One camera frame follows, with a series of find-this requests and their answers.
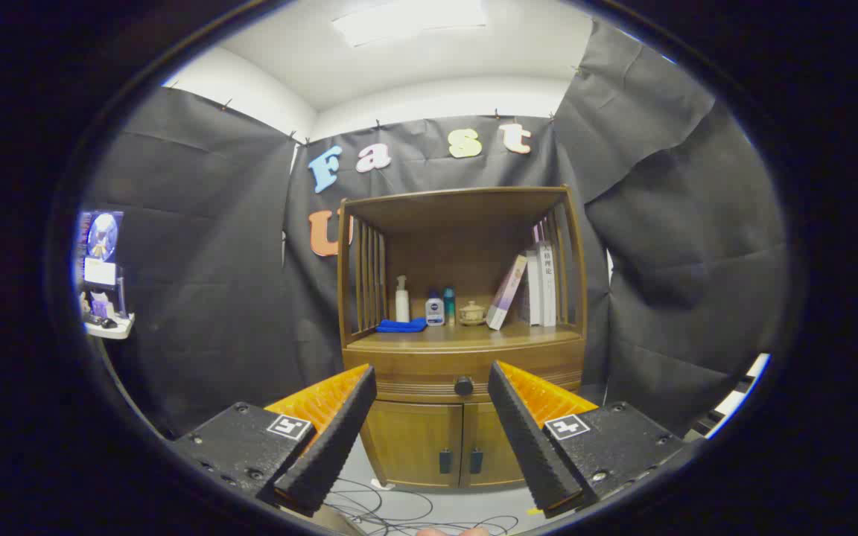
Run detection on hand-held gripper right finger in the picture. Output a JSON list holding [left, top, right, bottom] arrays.
[[487, 360, 702, 520]]

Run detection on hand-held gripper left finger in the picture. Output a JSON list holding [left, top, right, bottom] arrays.
[[168, 363, 378, 518]]

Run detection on wooden drawer with black knob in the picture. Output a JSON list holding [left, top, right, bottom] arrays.
[[345, 346, 585, 403]]

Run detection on wooden cabinet door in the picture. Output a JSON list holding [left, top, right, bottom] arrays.
[[364, 402, 464, 488], [463, 402, 527, 488]]

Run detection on wooden cabinet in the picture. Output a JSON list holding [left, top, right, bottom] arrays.
[[336, 186, 588, 492]]

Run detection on purple white book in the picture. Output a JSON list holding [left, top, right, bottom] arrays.
[[486, 255, 528, 331]]

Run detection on dark patterned cover book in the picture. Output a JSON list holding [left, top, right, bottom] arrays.
[[518, 249, 542, 326]]

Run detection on white book black characters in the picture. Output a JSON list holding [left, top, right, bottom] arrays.
[[538, 241, 557, 327]]

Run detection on black backdrop cloth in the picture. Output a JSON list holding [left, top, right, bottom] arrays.
[[83, 19, 787, 440]]

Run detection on ceiling light panel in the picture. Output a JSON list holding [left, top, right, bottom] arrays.
[[332, 0, 488, 47]]

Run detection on tangle of black cables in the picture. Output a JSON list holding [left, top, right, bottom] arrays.
[[325, 476, 519, 536]]

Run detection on white frame structure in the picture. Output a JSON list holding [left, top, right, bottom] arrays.
[[686, 354, 771, 440]]

